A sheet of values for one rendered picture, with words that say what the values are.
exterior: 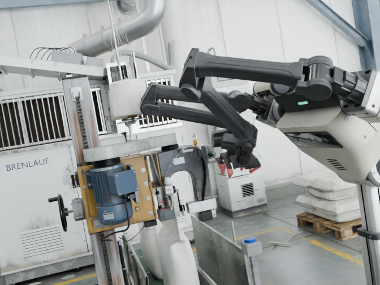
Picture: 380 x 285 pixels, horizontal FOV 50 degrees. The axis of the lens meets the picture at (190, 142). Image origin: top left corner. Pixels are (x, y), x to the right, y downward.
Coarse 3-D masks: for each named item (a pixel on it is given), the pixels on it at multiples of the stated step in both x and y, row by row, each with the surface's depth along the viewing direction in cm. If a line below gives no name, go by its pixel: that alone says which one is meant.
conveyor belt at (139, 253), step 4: (136, 252) 362; (140, 252) 360; (140, 256) 349; (140, 260) 338; (144, 260) 337; (144, 264) 327; (144, 268) 318; (148, 268) 316; (148, 272) 308; (148, 276) 299; (152, 276) 298; (152, 280) 289; (156, 280) 288; (160, 280) 287; (152, 284) 282; (156, 284) 281; (160, 284) 280; (200, 284) 268
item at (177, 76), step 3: (174, 69) 510; (177, 69) 508; (180, 69) 508; (177, 72) 509; (180, 72) 508; (174, 75) 511; (177, 75) 510; (180, 75) 509; (174, 78) 512; (177, 78) 510; (174, 81) 513; (177, 81) 511; (177, 84) 510; (180, 102) 515; (183, 102) 518
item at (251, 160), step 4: (232, 156) 165; (236, 156) 165; (240, 156) 160; (244, 156) 158; (248, 156) 159; (252, 156) 166; (232, 160) 163; (236, 160) 164; (240, 160) 161; (244, 160) 160; (248, 160) 161; (252, 160) 164; (232, 164) 162; (236, 164) 162; (240, 164) 162; (244, 164) 162; (248, 164) 163; (252, 164) 163; (256, 164) 163; (236, 168) 161
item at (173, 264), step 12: (168, 228) 240; (168, 240) 226; (180, 240) 218; (168, 252) 223; (180, 252) 220; (192, 252) 223; (168, 264) 223; (180, 264) 219; (192, 264) 222; (168, 276) 224; (180, 276) 219; (192, 276) 221
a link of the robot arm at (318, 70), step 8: (312, 64) 113; (320, 64) 112; (312, 72) 111; (320, 72) 110; (328, 72) 111; (336, 72) 111; (304, 80) 114; (328, 80) 110; (336, 80) 110; (336, 88) 112
